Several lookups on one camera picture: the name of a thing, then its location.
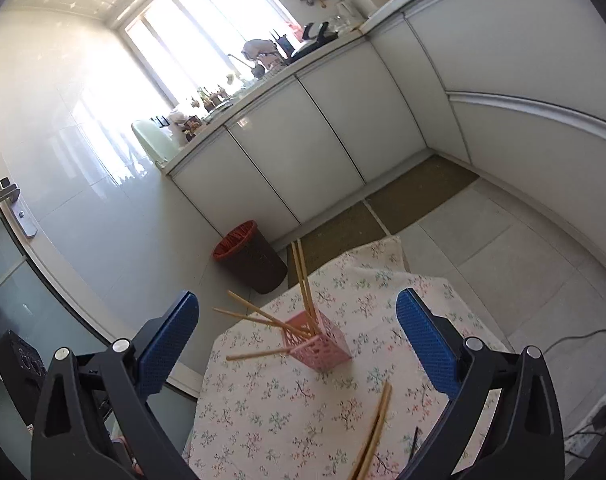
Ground pale green cutting board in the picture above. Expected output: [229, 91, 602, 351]
[131, 119, 176, 164]

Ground black cable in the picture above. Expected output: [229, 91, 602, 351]
[542, 329, 606, 357]

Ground white kitchen base cabinets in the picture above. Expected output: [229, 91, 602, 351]
[165, 0, 606, 272]

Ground glass pitcher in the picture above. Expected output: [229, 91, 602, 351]
[335, 0, 359, 31]

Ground row of wooden chopsticks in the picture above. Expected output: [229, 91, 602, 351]
[349, 380, 394, 480]

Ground floral tablecloth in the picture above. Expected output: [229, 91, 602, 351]
[182, 234, 510, 480]

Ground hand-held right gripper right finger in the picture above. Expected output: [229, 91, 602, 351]
[396, 287, 566, 480]

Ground pink perforated utensil holder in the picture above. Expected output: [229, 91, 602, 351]
[281, 309, 353, 374]

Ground metal door handle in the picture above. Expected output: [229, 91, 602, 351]
[0, 178, 38, 237]

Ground red trash bin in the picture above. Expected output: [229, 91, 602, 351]
[212, 219, 289, 295]

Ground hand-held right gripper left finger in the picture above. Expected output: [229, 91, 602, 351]
[30, 290, 200, 480]

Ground brown floor mat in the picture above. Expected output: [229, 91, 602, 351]
[365, 154, 479, 234]
[287, 202, 392, 286]

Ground tan bamboo chopstick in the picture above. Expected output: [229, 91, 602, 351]
[227, 289, 314, 339]
[297, 239, 320, 337]
[291, 241, 314, 335]
[226, 345, 294, 361]
[212, 307, 310, 339]

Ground frosted glass door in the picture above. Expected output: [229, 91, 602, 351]
[0, 160, 200, 461]

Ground white power strip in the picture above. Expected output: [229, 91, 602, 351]
[565, 392, 606, 456]

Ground kitchen window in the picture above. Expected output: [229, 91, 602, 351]
[124, 0, 304, 112]

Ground black frying pan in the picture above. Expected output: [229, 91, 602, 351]
[282, 22, 340, 64]

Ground grey cloth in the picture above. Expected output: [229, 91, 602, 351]
[241, 38, 276, 61]

